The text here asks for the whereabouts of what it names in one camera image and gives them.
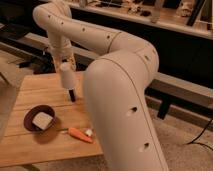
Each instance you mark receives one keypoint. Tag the white eraser block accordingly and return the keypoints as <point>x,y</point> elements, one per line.
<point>42,120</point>

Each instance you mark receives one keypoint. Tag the long wooden shelf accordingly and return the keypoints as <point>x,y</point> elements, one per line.
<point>168,19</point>

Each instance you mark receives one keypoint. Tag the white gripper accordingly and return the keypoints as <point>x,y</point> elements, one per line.
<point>60,55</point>

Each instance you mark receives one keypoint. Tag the dark brown round plate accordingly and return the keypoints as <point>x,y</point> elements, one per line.
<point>30,115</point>

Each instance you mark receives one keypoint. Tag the white ceramic cup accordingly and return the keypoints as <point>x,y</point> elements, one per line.
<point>67,76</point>

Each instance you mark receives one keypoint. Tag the white condiment bottle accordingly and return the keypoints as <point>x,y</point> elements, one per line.
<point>89,132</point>

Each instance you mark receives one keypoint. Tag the wooden low table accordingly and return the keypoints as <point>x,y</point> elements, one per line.
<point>20,147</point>

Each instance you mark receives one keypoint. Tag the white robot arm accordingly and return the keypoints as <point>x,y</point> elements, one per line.
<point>113,86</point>

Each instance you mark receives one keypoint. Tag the dark bench with legs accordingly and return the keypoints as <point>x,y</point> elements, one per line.
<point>168,89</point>

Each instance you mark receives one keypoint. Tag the orange carrot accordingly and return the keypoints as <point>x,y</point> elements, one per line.
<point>76,133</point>

